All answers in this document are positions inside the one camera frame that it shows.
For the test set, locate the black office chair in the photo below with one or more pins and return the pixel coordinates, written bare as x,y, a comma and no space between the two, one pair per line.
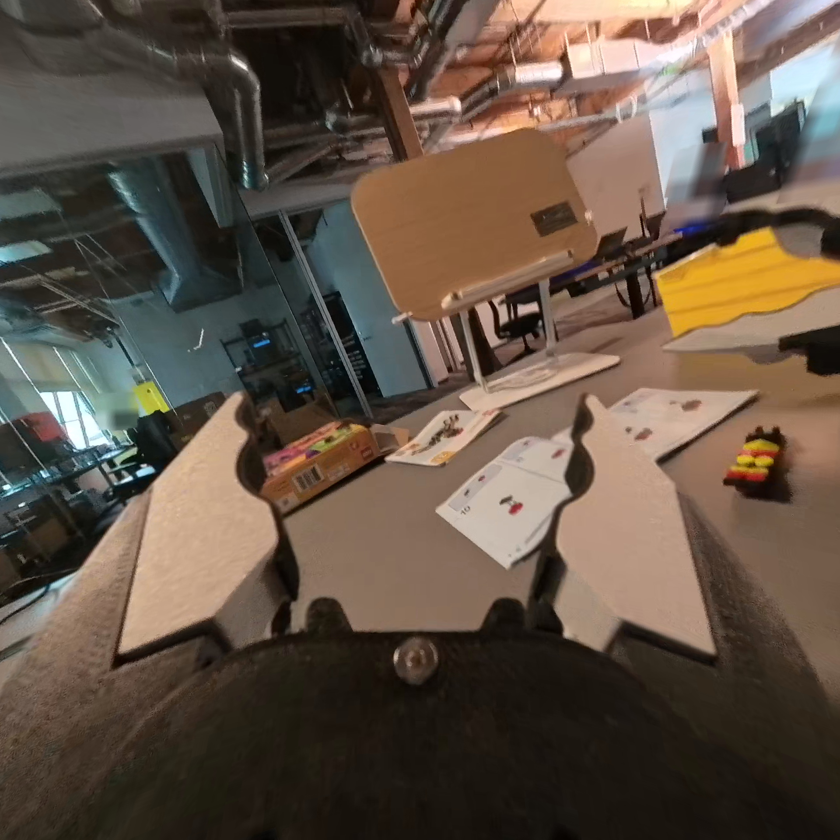
518,321

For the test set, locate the colourful lego box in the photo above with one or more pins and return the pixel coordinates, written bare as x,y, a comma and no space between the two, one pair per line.
321,459

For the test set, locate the black red yellow lego assembly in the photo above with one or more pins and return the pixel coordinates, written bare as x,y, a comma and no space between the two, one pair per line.
758,459

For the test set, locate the silver ventilation duct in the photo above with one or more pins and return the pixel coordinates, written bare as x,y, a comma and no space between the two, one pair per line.
246,111

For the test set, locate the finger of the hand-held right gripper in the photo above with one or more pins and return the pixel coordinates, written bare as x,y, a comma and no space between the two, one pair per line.
814,223
754,331

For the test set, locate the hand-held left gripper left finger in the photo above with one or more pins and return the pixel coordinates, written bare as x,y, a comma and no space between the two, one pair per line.
197,538

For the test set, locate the lego instruction booklet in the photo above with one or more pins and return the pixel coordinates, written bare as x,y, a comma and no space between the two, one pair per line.
505,485

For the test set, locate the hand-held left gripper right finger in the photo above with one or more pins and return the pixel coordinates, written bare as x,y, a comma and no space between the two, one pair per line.
630,538

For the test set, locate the small white lego leaflet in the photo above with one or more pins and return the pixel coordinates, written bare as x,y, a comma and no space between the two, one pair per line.
446,436

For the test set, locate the wooden book stand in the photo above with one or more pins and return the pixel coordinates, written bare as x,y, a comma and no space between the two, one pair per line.
472,216

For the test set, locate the yellow plastic bin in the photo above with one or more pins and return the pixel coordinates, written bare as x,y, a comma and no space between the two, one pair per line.
722,289

